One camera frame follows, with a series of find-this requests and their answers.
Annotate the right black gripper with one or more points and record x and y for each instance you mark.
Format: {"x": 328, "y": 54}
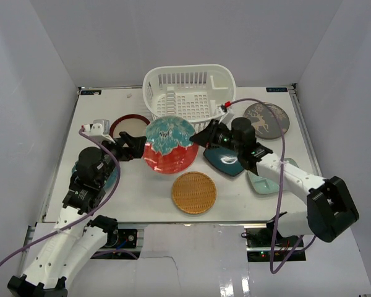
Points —
{"x": 207, "y": 137}

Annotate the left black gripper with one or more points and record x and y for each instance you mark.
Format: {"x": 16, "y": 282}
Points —
{"x": 123, "y": 148}

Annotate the dark teal square plate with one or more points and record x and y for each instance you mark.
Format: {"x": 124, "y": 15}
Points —
{"x": 223, "y": 160}

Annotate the red and teal round plate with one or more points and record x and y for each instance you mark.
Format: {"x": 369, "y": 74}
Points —
{"x": 168, "y": 149}

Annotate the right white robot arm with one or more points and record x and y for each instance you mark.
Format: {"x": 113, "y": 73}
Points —
{"x": 330, "y": 209}

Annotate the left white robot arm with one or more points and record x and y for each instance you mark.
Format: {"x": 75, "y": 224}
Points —
{"x": 79, "y": 230}

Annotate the brown rimmed beige round plate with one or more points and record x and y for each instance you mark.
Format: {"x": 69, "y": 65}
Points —
{"x": 133, "y": 124}

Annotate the teal scalloped round plate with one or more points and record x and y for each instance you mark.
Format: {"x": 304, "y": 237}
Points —
{"x": 110, "y": 181}

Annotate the white plastic dish basket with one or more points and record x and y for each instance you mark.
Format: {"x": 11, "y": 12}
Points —
{"x": 192, "y": 92}

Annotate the woven bamboo round tray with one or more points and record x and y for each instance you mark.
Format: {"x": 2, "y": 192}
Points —
{"x": 194, "y": 193}

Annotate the grey reindeer round plate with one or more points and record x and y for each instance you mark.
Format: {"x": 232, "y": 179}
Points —
{"x": 269, "y": 123}

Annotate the light green divided square plate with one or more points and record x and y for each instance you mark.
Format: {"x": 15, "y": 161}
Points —
{"x": 262, "y": 185}

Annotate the left blue table label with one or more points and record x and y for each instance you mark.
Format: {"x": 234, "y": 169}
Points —
{"x": 90, "y": 92}

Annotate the blue table label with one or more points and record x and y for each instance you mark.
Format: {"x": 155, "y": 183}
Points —
{"x": 276, "y": 89}
{"x": 90, "y": 92}

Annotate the right blue table label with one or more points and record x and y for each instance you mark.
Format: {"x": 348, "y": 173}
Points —
{"x": 276, "y": 89}

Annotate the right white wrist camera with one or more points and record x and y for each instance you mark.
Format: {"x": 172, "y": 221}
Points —
{"x": 224, "y": 112}

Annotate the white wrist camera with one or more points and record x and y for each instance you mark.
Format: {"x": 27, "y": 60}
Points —
{"x": 224, "y": 112}
{"x": 98, "y": 128}

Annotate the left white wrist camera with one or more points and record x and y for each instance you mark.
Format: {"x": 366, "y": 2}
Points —
{"x": 98, "y": 128}

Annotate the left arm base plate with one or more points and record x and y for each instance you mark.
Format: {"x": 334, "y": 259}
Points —
{"x": 122, "y": 238}

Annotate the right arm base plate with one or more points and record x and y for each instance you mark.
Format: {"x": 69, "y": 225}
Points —
{"x": 261, "y": 238}

